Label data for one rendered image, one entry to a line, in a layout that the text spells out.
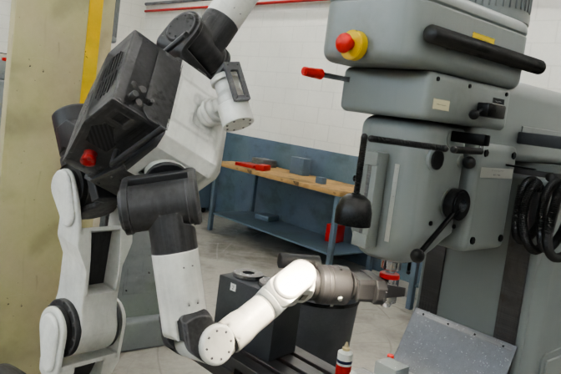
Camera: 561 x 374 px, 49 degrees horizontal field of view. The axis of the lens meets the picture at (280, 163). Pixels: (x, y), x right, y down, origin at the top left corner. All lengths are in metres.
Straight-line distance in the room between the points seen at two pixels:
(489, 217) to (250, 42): 7.35
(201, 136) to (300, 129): 6.48
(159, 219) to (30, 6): 1.70
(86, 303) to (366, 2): 0.96
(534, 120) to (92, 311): 1.20
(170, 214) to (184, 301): 0.17
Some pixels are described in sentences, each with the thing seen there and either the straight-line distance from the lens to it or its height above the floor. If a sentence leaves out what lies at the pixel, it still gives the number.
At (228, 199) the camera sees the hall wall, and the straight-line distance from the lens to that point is 8.80.
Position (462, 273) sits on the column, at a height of 1.23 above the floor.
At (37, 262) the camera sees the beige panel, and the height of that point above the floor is 0.83.
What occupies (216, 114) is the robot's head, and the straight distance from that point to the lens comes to 1.28.
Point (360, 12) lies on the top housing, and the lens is 1.29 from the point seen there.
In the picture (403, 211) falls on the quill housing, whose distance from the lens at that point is 1.34.
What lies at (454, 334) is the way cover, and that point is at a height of 1.06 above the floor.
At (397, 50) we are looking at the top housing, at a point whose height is 1.75.
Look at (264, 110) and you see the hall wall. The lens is 8.29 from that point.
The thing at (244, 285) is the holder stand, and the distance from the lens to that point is 1.77.
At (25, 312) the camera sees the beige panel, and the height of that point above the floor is 0.61.
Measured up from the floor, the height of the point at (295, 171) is 0.91.
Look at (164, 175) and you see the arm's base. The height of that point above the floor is 1.46.
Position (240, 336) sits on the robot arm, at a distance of 1.27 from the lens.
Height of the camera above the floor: 1.61
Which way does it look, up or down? 5 degrees down
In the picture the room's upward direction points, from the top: 7 degrees clockwise
